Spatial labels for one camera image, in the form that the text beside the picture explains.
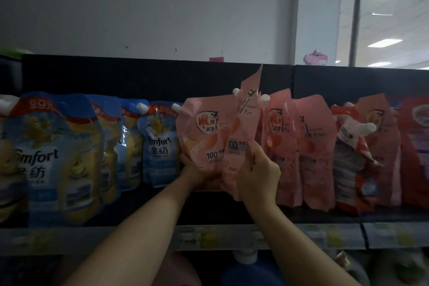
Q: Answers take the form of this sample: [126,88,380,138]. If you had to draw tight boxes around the grey vertical pole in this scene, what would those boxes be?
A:
[348,0,366,67]

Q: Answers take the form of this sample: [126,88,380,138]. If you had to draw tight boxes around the white detergent jug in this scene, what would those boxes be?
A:
[333,250,371,286]

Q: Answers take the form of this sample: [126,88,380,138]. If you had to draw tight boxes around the orange OMO detergent pouches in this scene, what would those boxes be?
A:
[330,103,382,215]

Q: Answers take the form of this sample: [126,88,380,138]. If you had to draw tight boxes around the pink detergent jug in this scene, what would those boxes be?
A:
[160,251,202,286]

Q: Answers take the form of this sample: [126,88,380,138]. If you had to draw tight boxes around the pink bagged item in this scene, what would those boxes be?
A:
[303,50,329,66]

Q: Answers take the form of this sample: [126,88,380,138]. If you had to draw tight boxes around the person's left forearm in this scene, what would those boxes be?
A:
[63,175,198,286]

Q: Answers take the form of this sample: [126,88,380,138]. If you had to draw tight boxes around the dark metal shelf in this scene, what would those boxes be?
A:
[0,54,429,286]

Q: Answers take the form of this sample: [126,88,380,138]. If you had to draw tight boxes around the flat green pack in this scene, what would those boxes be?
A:
[0,48,35,56]

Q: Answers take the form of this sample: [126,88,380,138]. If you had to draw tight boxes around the person's right hand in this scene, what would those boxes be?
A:
[236,141,282,212]

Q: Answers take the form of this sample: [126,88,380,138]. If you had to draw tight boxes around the blue detergent jug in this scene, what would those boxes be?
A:
[220,249,286,286]

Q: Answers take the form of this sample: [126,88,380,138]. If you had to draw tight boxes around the person's left hand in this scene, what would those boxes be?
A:
[178,153,222,187]

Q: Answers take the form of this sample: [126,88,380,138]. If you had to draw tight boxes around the person's right forearm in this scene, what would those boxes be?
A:
[245,202,361,286]

